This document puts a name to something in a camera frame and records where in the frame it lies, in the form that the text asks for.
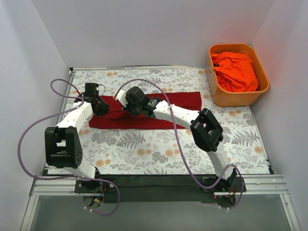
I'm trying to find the orange plastic basket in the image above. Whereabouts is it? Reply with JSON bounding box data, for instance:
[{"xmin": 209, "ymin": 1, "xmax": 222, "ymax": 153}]
[{"xmin": 206, "ymin": 43, "xmax": 270, "ymax": 107}]

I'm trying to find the floral patterned table mat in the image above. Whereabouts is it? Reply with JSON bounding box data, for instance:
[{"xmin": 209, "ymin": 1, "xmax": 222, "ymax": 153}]
[{"xmin": 69, "ymin": 68, "xmax": 270, "ymax": 175}]

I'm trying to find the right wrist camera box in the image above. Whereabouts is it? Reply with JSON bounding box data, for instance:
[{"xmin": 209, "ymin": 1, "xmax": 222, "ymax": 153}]
[{"xmin": 115, "ymin": 87, "xmax": 145, "ymax": 107}]

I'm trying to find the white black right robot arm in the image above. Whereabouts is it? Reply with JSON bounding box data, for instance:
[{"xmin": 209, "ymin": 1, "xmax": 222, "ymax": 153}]
[{"xmin": 116, "ymin": 95, "xmax": 236, "ymax": 191}]

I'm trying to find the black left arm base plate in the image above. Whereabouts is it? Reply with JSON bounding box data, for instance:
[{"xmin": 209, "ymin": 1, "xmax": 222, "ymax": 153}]
[{"xmin": 74, "ymin": 180, "xmax": 116, "ymax": 193}]

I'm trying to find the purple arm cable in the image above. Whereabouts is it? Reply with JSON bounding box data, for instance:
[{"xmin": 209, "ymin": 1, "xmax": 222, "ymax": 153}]
[
  {"xmin": 18, "ymin": 78, "xmax": 120, "ymax": 216},
  {"xmin": 113, "ymin": 78, "xmax": 244, "ymax": 210}
]

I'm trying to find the aluminium front frame rail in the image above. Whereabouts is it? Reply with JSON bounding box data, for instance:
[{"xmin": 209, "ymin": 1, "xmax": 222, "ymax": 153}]
[{"xmin": 30, "ymin": 174, "xmax": 289, "ymax": 195}]

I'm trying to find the bright orange t-shirt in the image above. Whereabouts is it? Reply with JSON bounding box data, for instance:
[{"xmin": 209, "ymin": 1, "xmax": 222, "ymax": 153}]
[{"xmin": 211, "ymin": 51, "xmax": 258, "ymax": 92}]

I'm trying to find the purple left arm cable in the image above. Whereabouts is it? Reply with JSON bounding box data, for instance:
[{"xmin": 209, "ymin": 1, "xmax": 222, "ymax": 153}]
[{"xmin": 18, "ymin": 78, "xmax": 120, "ymax": 216}]

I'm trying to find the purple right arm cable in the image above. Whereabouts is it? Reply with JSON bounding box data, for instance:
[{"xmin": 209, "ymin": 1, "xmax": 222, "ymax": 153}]
[{"xmin": 113, "ymin": 78, "xmax": 244, "ymax": 210}]

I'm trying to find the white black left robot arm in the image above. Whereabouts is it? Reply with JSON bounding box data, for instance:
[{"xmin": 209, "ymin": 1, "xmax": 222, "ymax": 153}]
[{"xmin": 44, "ymin": 95, "xmax": 109, "ymax": 193}]

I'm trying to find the dark red t-shirt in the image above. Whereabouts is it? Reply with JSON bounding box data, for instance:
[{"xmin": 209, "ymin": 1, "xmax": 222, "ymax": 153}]
[{"xmin": 89, "ymin": 92, "xmax": 202, "ymax": 129}]

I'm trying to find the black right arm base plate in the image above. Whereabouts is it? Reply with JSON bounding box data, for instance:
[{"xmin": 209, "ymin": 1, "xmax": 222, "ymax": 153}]
[{"xmin": 202, "ymin": 177, "xmax": 244, "ymax": 193}]

